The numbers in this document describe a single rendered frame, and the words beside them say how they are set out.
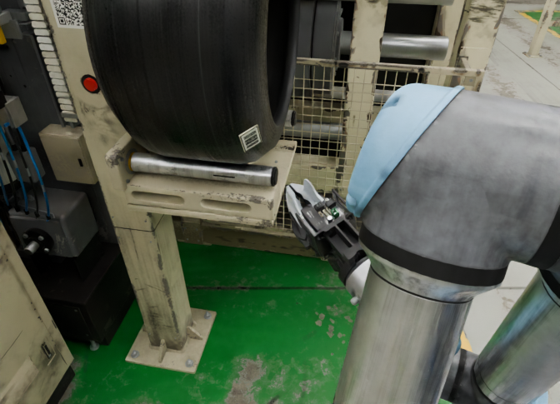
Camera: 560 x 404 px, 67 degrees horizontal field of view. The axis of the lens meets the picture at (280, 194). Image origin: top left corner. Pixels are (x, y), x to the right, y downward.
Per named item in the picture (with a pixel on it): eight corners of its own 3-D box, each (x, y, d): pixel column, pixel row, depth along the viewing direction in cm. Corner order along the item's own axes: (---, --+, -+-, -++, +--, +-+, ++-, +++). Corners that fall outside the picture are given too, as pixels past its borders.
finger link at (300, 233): (304, 200, 72) (334, 235, 66) (306, 206, 73) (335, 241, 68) (281, 216, 71) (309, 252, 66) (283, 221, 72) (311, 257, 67)
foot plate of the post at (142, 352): (125, 361, 157) (122, 356, 155) (155, 303, 178) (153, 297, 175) (194, 374, 153) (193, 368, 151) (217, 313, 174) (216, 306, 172)
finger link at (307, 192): (298, 159, 72) (330, 193, 66) (305, 180, 76) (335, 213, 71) (282, 169, 71) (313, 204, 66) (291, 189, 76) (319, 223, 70)
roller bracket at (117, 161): (113, 192, 99) (102, 156, 93) (177, 113, 130) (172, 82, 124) (127, 192, 98) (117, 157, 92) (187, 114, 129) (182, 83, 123)
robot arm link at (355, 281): (405, 287, 62) (360, 320, 61) (385, 265, 65) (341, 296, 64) (405, 265, 56) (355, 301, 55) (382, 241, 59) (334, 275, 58)
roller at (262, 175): (136, 165, 103) (127, 174, 99) (132, 148, 101) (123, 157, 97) (277, 180, 98) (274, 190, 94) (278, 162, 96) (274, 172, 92)
